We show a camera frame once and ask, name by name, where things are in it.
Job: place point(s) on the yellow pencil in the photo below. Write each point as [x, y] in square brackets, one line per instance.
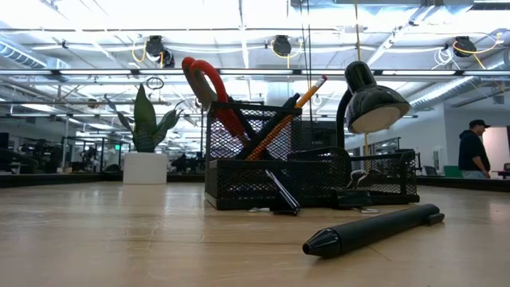
[311, 91]

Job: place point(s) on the black monitor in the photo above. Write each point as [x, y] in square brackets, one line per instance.
[320, 135]

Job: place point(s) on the black mesh desk organizer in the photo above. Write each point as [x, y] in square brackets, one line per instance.
[318, 179]

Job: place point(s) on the person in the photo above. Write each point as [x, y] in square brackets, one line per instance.
[472, 151]

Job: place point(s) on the green board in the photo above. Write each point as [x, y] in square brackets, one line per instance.
[452, 171]

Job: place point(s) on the black binder clip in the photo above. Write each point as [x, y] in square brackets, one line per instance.
[285, 197]
[352, 197]

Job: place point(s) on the green plant in white pot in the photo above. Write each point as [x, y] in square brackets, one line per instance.
[145, 167]

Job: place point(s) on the black desk lamp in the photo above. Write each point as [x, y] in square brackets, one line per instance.
[370, 103]

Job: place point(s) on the black pen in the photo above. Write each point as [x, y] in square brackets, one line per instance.
[289, 105]
[374, 229]
[239, 109]

